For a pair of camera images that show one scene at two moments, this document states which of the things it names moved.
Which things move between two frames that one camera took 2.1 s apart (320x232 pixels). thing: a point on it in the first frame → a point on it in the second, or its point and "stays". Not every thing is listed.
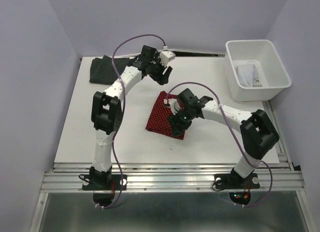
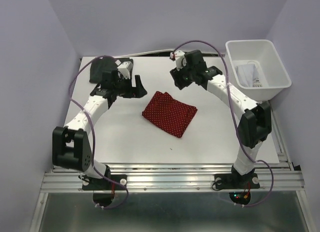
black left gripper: x=160 y=78 → x=138 y=92
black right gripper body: x=183 y=118 → x=183 y=77
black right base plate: x=230 y=181 stays
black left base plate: x=87 y=184 stays
